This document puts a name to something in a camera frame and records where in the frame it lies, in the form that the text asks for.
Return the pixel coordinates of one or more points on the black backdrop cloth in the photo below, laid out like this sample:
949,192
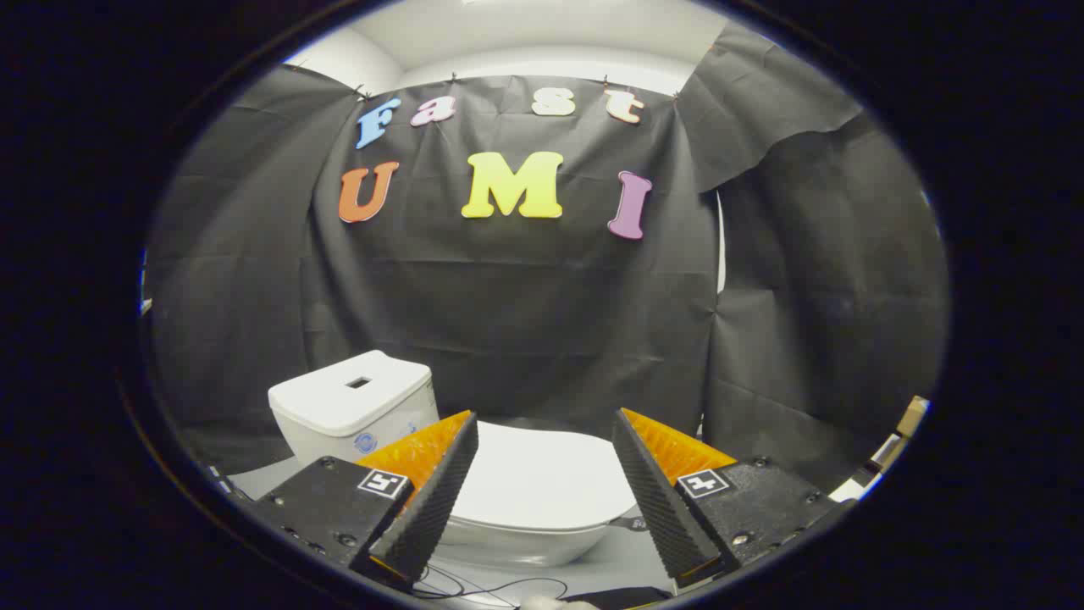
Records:
525,296

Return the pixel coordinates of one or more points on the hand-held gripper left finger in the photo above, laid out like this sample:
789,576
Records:
428,508

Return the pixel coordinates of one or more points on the cardboard box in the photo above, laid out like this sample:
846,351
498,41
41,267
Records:
913,415

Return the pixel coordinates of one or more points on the white toilet lid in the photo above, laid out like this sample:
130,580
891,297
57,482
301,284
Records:
542,479

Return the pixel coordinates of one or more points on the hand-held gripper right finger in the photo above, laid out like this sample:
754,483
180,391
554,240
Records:
660,508

